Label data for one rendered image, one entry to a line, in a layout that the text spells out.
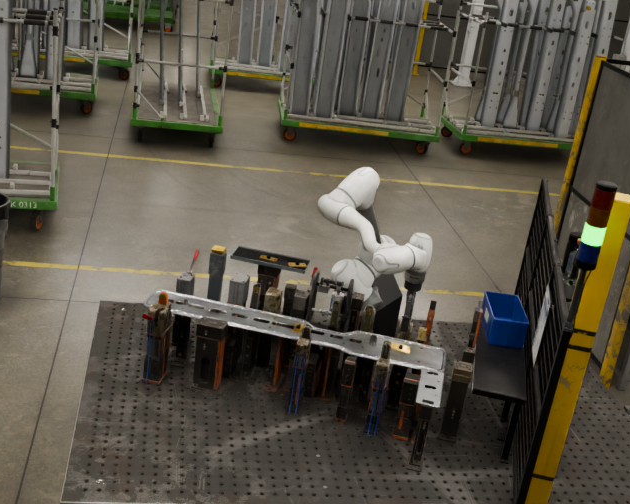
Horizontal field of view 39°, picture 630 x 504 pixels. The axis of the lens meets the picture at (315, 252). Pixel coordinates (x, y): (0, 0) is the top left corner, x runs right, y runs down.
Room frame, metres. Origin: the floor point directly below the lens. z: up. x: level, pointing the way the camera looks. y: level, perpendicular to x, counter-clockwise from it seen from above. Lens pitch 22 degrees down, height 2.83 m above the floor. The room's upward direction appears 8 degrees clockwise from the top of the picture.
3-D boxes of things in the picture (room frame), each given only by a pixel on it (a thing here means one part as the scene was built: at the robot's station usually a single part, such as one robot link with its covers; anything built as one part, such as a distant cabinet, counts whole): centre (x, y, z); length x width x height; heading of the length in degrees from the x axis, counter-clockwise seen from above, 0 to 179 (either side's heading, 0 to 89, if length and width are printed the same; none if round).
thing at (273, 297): (3.72, 0.16, 0.89); 0.13 x 0.11 x 0.38; 172
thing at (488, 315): (3.75, -0.91, 1.09); 0.30 x 0.17 x 0.13; 1
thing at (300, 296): (3.74, 0.03, 0.89); 0.13 x 0.11 x 0.38; 172
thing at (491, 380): (3.61, -0.89, 1.01); 0.90 x 0.22 x 0.03; 172
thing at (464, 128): (11.36, -2.39, 0.88); 1.91 x 1.01 x 1.76; 103
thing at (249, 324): (3.54, 0.05, 1.00); 1.38 x 0.22 x 0.02; 82
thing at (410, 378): (3.28, -0.48, 0.84); 0.11 x 0.10 x 0.28; 172
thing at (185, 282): (3.79, 0.59, 0.88); 0.11 x 0.10 x 0.36; 172
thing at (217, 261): (3.94, 0.46, 0.92); 0.08 x 0.08 x 0.44; 82
